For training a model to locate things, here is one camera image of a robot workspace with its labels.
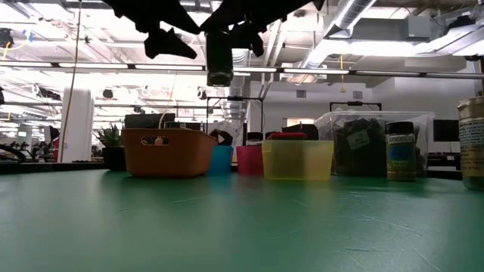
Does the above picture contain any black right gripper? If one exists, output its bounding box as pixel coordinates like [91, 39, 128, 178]
[199, 0, 327, 58]

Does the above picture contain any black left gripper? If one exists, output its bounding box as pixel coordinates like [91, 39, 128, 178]
[101, 0, 202, 60]

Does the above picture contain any green herb bottle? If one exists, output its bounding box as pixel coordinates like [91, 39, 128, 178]
[205, 31, 234, 88]

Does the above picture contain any yellow-green spice jar blue label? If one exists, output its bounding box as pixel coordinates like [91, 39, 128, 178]
[384, 120, 417, 182]

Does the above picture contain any long linear ceiling light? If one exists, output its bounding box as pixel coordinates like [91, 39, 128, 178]
[0, 60, 484, 80]

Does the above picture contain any black monitor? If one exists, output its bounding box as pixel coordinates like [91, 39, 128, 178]
[123, 112, 177, 130]
[433, 119, 461, 143]
[281, 123, 320, 134]

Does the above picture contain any small potted green plant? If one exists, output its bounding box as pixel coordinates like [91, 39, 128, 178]
[95, 124, 127, 172]

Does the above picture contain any clear plastic storage bin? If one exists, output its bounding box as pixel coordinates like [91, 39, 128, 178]
[313, 110, 436, 178]

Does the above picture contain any orange plastic basket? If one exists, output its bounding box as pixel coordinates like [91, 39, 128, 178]
[121, 128, 219, 178]

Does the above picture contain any white building column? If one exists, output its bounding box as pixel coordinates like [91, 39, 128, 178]
[59, 85, 95, 164]

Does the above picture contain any pink plastic bin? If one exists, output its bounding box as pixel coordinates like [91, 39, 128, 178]
[236, 145, 265, 177]

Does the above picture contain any blue plastic bin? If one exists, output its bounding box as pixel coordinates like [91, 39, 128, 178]
[207, 145, 234, 175]

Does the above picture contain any yellow translucent plastic bin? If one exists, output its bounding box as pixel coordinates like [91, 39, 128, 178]
[261, 139, 335, 181]

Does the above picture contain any green table mat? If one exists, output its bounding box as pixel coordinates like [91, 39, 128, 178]
[0, 168, 484, 272]

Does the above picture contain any silver straight ventilation duct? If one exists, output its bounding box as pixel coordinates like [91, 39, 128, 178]
[222, 48, 253, 122]

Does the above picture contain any silver slanted ventilation duct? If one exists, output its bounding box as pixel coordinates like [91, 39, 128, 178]
[300, 0, 379, 76]

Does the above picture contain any black tube frame stand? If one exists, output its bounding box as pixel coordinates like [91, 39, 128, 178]
[328, 100, 383, 113]

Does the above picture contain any black table frame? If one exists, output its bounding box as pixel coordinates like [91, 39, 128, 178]
[0, 161, 107, 175]

